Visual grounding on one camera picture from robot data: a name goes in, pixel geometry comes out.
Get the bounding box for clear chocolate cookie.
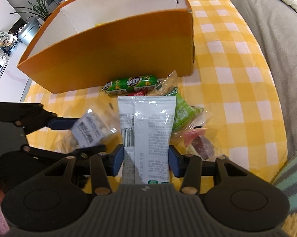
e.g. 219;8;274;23
183;126;222;162

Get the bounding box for clear bag white balls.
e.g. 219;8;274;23
56;105;120;154

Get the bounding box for white silver snack pouch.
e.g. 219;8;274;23
117;96;176;184

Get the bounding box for white low tv console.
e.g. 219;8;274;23
0;42;32;102

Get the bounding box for green label cookie bag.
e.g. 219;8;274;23
148;70;209;134

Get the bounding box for small red snack packet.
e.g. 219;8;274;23
127;90;148;96

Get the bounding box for green sausage stick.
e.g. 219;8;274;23
102;75;158;95

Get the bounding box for grey metal trash can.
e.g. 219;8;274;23
18;19;41;45

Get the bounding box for yellow checkered tablecloth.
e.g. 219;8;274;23
26;0;287;181

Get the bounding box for striped teal blanket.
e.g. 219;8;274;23
272;151;297;213

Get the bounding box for potted green plant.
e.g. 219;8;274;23
10;0;52;23

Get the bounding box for orange cardboard box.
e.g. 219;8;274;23
18;0;195;94

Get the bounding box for grey sofa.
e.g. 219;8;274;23
220;0;297;158

